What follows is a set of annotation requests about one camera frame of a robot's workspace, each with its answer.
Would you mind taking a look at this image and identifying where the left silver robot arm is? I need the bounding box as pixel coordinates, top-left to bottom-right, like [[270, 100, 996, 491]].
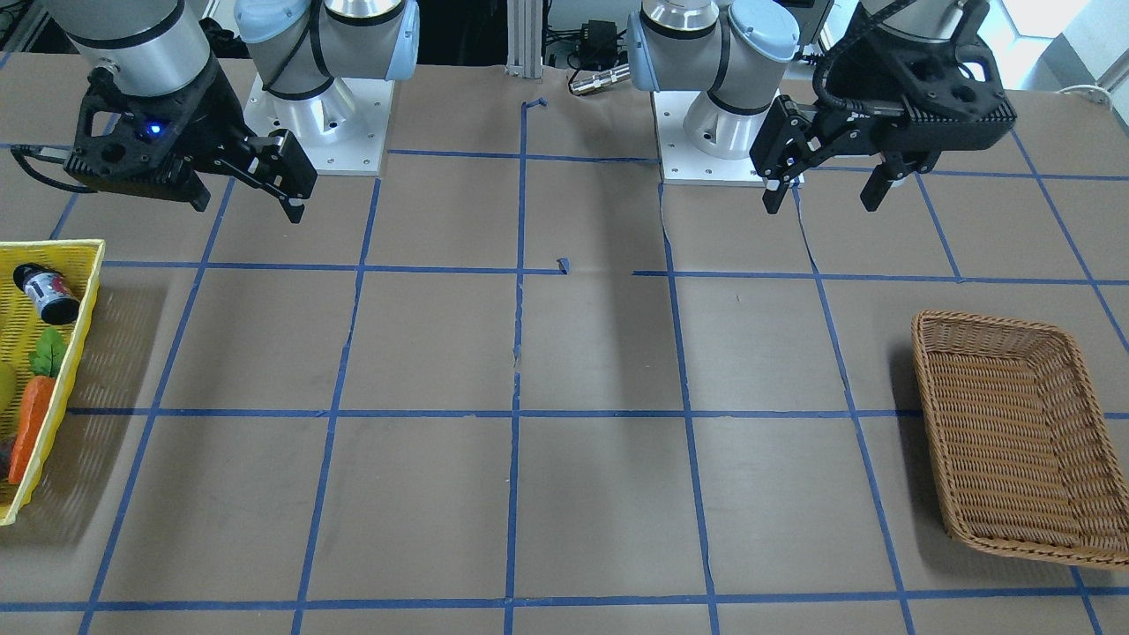
[[625, 1, 1019, 214]]

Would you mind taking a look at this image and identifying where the orange toy carrot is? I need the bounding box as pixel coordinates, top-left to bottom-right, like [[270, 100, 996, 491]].
[[7, 327, 67, 485]]

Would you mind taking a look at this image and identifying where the aluminium frame post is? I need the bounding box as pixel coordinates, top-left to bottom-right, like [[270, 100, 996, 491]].
[[505, 0, 544, 82]]

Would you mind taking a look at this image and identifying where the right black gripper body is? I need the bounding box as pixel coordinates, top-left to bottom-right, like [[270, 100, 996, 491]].
[[64, 63, 262, 212]]

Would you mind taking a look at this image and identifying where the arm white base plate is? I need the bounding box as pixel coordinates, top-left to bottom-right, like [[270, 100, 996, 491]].
[[243, 77, 399, 176], [653, 90, 779, 190]]

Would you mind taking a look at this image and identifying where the silver metal cylinder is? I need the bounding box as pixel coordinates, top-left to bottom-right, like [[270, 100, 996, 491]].
[[568, 63, 632, 97]]

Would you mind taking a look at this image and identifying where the brown wicker basket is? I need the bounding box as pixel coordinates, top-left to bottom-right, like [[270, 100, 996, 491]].
[[911, 310, 1128, 571]]

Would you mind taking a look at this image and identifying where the yellow plastic basket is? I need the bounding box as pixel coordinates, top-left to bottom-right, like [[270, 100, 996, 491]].
[[1, 240, 106, 527]]

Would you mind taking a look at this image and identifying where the small dark bottle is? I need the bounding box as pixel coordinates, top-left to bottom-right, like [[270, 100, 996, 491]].
[[12, 262, 80, 327]]

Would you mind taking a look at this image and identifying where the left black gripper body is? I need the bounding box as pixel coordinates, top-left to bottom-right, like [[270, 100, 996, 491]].
[[816, 23, 1019, 155]]

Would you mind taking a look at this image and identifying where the black power adapter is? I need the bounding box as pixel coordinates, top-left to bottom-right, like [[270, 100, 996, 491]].
[[577, 20, 618, 71]]

